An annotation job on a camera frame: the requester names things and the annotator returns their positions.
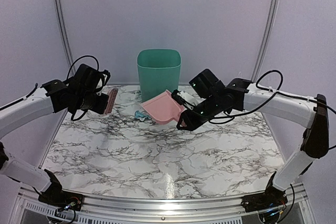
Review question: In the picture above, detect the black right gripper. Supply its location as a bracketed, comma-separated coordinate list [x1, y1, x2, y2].
[176, 94, 223, 131]

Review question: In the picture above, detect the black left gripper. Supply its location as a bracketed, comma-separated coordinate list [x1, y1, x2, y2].
[75, 91, 109, 114]

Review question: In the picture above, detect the pink plastic dustpan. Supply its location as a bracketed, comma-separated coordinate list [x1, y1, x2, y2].
[141, 90, 185, 125]

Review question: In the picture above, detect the pink hand brush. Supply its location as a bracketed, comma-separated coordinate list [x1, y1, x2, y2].
[104, 88, 118, 115]

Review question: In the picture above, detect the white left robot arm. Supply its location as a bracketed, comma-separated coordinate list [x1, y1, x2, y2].
[1, 64, 110, 206]

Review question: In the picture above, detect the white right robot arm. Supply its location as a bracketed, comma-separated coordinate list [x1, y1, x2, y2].
[171, 69, 330, 207]

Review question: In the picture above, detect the teal plastic waste bin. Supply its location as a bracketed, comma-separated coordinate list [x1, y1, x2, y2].
[137, 49, 182, 102]

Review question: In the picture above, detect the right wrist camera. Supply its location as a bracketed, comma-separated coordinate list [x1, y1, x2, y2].
[171, 90, 198, 110]

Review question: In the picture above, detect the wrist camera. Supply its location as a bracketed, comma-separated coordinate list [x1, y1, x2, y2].
[100, 69, 111, 87]
[171, 90, 198, 110]

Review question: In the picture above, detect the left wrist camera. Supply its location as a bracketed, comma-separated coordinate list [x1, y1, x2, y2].
[100, 69, 111, 87]

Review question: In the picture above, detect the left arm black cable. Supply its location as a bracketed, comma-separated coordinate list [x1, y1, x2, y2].
[26, 55, 100, 122]

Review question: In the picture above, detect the left aluminium corner post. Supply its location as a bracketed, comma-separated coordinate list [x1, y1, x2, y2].
[54, 0, 76, 77]

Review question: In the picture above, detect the aluminium corner post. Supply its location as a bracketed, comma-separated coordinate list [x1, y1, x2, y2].
[54, 0, 76, 77]
[251, 0, 279, 81]

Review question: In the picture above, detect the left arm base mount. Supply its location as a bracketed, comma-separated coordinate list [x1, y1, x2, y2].
[38, 169, 83, 211]

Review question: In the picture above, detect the aluminium front rail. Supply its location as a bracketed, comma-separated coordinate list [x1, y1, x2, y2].
[15, 182, 308, 224]

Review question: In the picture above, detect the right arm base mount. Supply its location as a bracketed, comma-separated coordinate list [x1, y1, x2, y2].
[241, 172, 288, 212]

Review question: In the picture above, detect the right aluminium corner post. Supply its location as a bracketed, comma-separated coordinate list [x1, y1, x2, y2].
[251, 0, 279, 81]

